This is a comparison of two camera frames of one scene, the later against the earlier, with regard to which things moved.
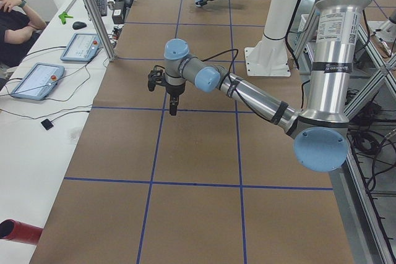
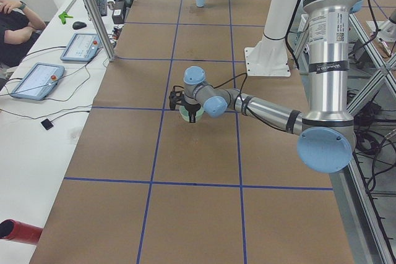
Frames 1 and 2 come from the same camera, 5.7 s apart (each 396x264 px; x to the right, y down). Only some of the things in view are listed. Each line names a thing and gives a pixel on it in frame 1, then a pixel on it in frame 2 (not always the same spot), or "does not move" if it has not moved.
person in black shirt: x=18 y=25 does not move
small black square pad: x=47 y=124 does not move
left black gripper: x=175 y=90 -> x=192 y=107
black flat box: x=118 y=12 does not move
